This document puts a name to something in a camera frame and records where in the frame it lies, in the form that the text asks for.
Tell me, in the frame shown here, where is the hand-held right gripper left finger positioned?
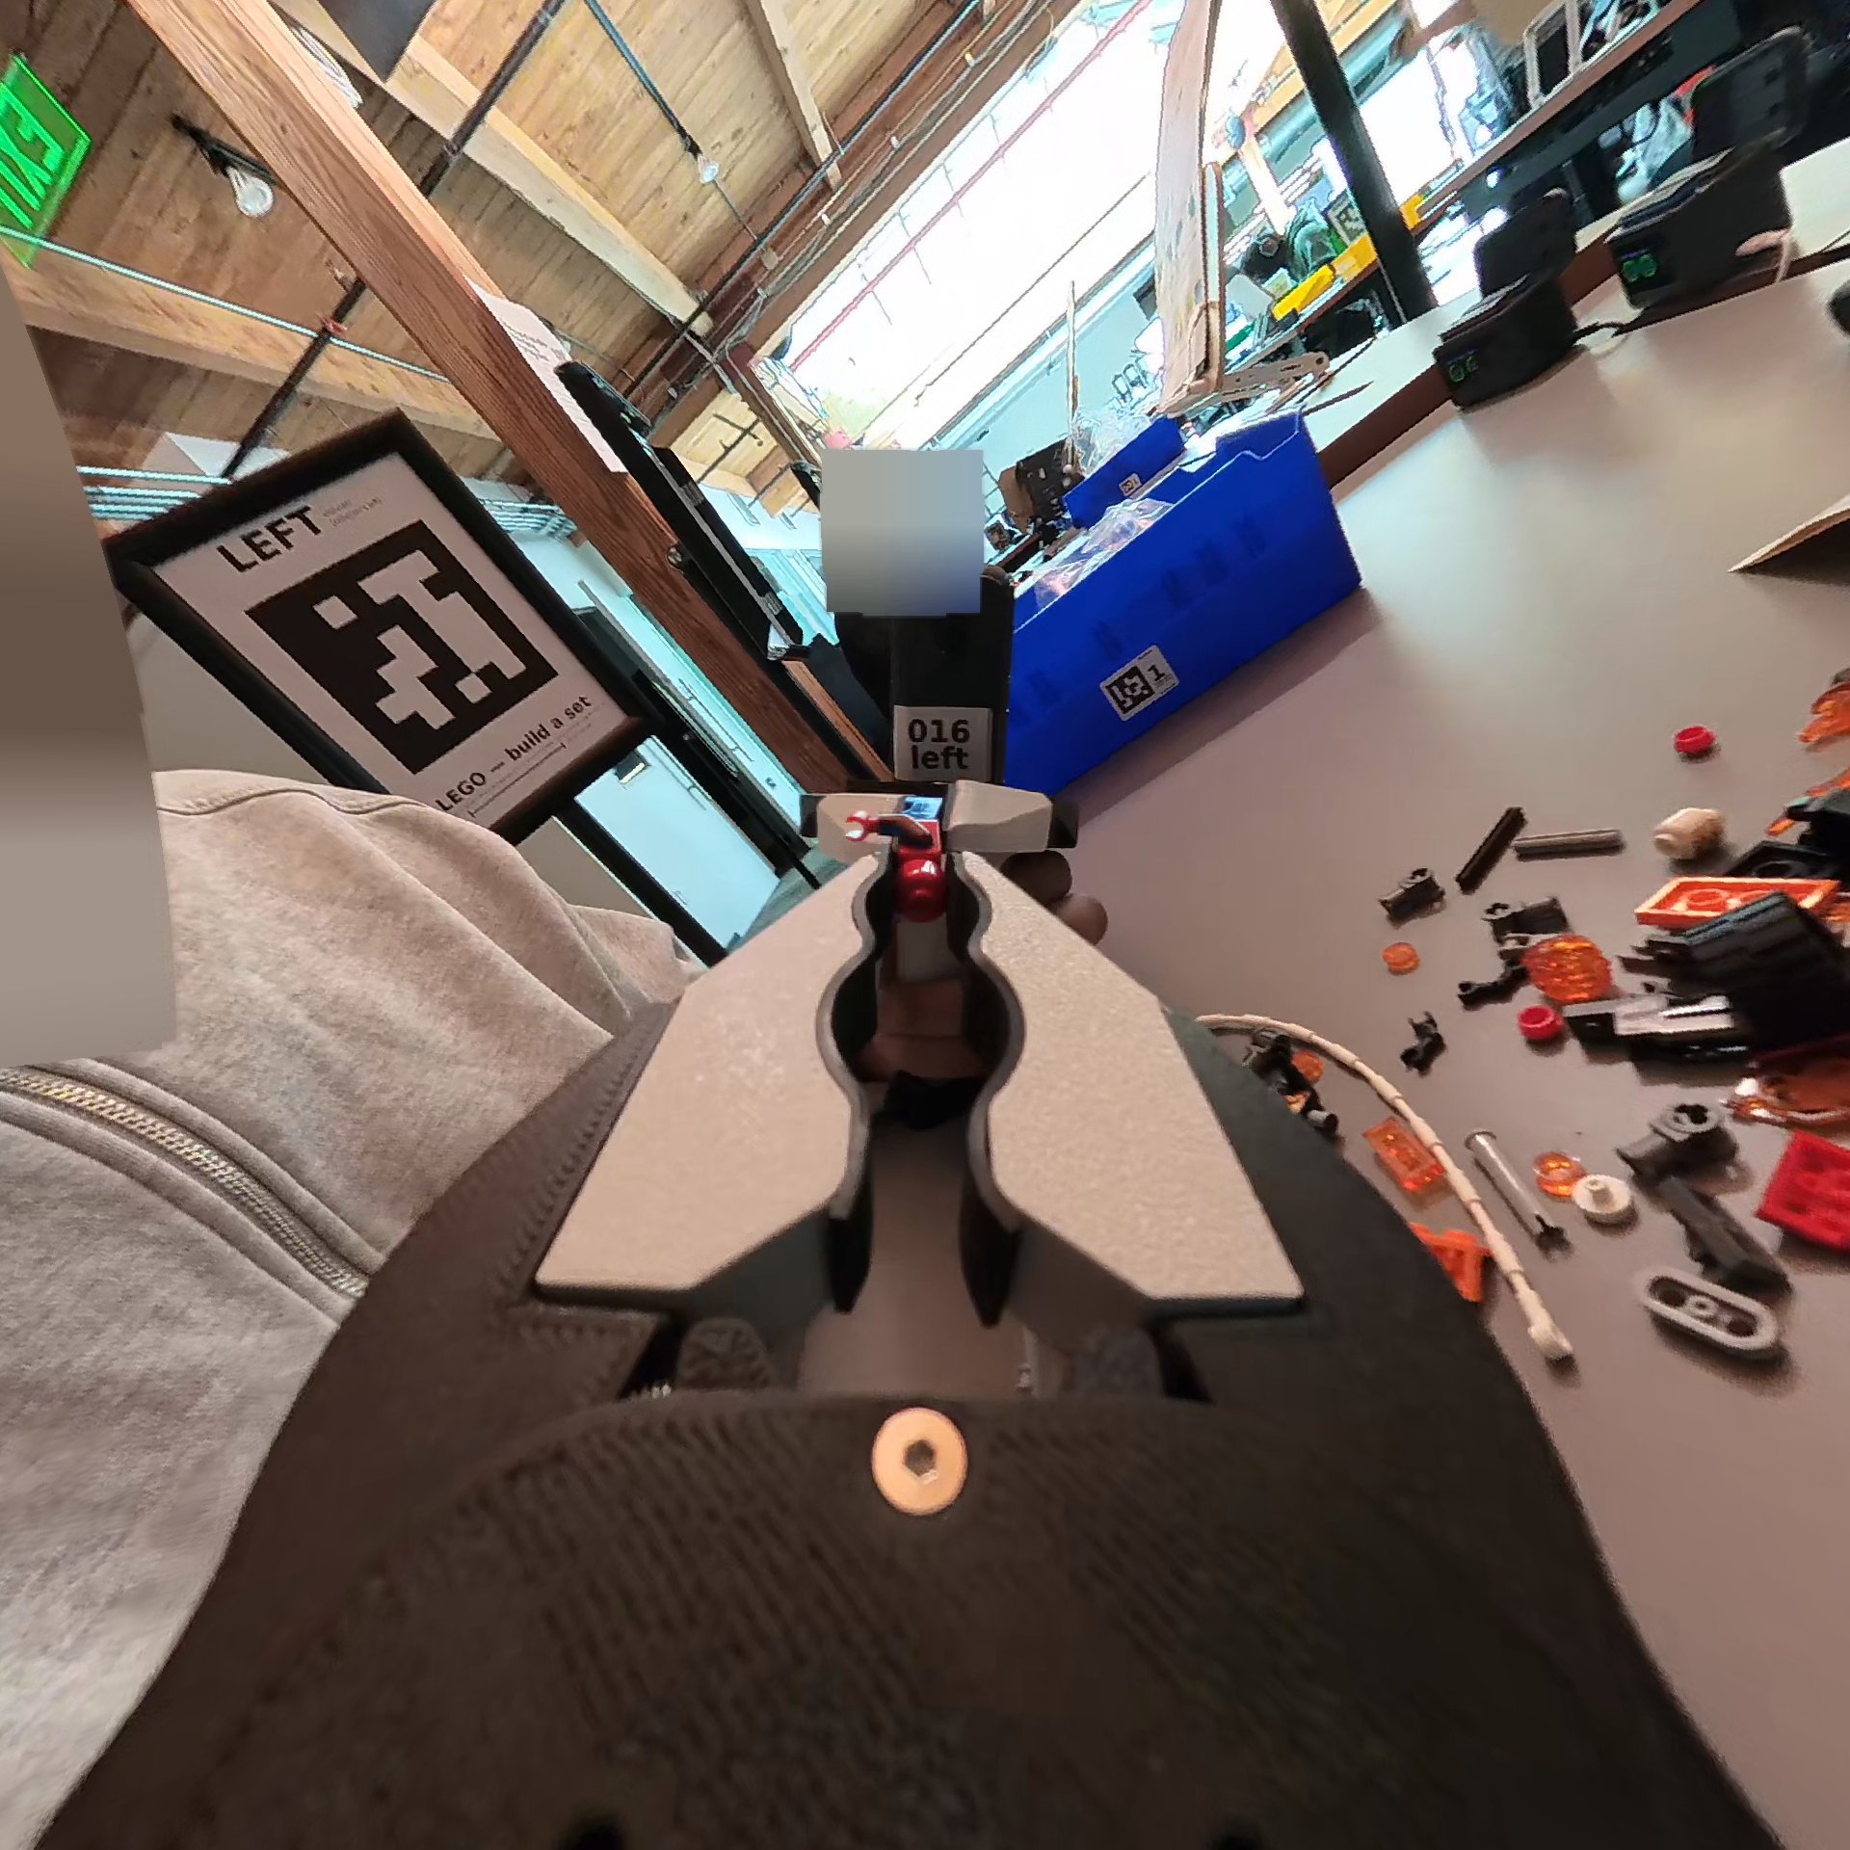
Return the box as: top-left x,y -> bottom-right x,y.
530,846 -> 888,1333

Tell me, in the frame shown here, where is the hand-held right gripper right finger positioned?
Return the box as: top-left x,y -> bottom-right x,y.
947,846 -> 1305,1333

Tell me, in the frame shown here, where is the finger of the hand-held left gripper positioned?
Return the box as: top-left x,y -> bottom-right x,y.
942,779 -> 1056,860
802,787 -> 939,876

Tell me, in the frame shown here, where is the small blue red lego assembly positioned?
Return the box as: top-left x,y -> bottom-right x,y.
850,794 -> 953,925

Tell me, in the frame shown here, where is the person's left forearm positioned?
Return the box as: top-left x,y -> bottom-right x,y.
152,770 -> 724,1063

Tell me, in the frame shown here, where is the scattered lego pieces pile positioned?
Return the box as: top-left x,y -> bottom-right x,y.
1364,678 -> 1850,1368

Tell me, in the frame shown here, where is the person's left hand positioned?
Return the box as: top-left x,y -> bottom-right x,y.
862,851 -> 1112,1084

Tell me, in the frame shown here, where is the clear plastic bag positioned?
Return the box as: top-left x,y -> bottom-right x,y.
1011,418 -> 1209,596

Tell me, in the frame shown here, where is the blue plastic bin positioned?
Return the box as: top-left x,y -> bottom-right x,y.
1001,411 -> 1362,800

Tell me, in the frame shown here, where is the white paper notice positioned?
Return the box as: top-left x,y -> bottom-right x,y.
468,289 -> 631,473

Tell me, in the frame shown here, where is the black framed marker sign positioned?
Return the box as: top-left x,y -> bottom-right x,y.
101,407 -> 811,962

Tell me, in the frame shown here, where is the upright cardboard panel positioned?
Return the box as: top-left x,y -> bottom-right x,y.
1151,0 -> 1232,415

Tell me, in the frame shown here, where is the grey zip hoodie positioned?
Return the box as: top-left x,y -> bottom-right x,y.
0,770 -> 696,1850

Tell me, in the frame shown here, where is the black charger box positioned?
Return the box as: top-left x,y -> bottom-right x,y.
1473,188 -> 1576,284
1608,142 -> 1794,308
1434,272 -> 1582,410

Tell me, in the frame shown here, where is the black steel pillar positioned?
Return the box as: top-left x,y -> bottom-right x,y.
1270,0 -> 1440,324

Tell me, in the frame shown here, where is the flat cardboard sheet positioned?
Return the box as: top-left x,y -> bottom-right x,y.
1728,493 -> 1850,576

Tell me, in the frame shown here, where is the black office chair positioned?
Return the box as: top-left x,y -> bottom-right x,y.
1692,27 -> 1814,160

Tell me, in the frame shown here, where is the green exit sign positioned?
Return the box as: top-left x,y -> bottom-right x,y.
0,50 -> 91,268

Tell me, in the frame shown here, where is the white flexible lego hose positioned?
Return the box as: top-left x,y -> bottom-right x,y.
1195,1011 -> 1576,1363

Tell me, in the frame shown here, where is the wooden support post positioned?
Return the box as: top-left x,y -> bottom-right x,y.
130,0 -> 890,781

